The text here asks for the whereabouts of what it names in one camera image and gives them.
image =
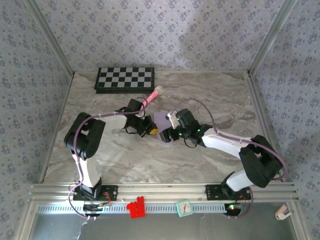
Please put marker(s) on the black and white chessboard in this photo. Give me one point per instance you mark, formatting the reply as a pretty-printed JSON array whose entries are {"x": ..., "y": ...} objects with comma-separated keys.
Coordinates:
[{"x": 124, "y": 80}]

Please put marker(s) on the small green square clock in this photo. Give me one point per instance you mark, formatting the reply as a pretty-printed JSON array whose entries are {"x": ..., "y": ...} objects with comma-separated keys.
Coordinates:
[{"x": 184, "y": 208}]

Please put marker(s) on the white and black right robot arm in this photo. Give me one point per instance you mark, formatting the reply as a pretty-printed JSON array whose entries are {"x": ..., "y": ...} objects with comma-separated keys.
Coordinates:
[{"x": 225, "y": 145}]

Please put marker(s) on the pink toy microphone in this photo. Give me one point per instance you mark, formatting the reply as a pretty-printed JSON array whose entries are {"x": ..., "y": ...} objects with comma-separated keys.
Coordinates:
[{"x": 153, "y": 95}]

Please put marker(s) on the red toy brick block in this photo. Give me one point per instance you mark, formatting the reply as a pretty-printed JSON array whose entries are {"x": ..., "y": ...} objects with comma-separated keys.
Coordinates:
[{"x": 136, "y": 208}]

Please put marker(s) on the aluminium frame post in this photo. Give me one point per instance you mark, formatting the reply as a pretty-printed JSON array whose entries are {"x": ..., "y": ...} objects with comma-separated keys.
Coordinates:
[{"x": 271, "y": 37}]

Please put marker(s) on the lavender paper sheet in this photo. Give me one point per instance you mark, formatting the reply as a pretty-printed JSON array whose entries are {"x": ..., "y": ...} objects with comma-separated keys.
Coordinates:
[{"x": 161, "y": 120}]

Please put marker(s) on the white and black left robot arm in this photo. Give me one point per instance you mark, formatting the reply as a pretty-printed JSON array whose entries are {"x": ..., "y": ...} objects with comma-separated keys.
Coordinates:
[{"x": 87, "y": 172}]

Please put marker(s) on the grey sheet metal shelf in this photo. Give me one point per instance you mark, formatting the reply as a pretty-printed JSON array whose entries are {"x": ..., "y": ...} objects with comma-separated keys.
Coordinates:
[{"x": 162, "y": 228}]

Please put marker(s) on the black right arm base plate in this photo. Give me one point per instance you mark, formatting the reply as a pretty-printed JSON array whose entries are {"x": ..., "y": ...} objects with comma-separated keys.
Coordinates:
[{"x": 212, "y": 192}]

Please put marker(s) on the aluminium side rail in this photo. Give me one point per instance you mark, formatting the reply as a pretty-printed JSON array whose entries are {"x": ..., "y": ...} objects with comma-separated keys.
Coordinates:
[
  {"x": 262, "y": 112},
  {"x": 57, "y": 112}
]

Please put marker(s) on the aluminium mounting rail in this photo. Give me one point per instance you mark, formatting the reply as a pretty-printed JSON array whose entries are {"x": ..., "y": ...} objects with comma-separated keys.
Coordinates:
[{"x": 162, "y": 191}]

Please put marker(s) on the pink plastic hook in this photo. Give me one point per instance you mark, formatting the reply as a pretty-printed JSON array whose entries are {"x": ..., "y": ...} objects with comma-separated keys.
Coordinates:
[{"x": 282, "y": 213}]

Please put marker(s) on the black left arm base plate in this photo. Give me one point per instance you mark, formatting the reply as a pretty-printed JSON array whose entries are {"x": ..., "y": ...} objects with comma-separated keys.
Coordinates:
[{"x": 110, "y": 193}]

